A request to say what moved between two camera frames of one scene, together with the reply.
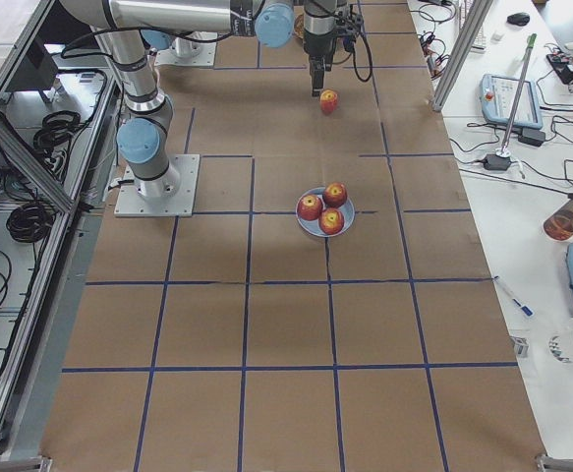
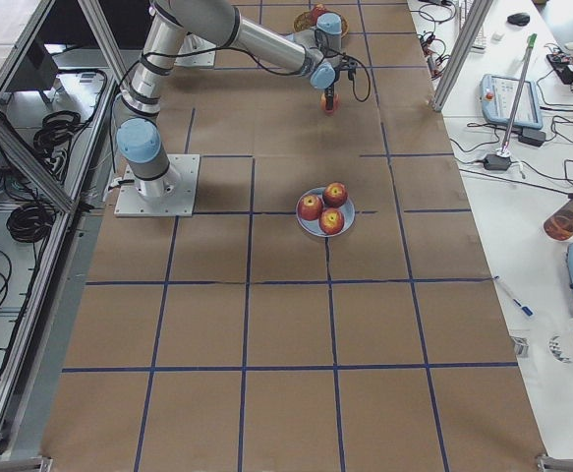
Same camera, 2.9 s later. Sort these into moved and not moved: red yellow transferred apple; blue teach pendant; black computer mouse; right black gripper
Moved: right black gripper
Not moved: red yellow transferred apple; black computer mouse; blue teach pendant
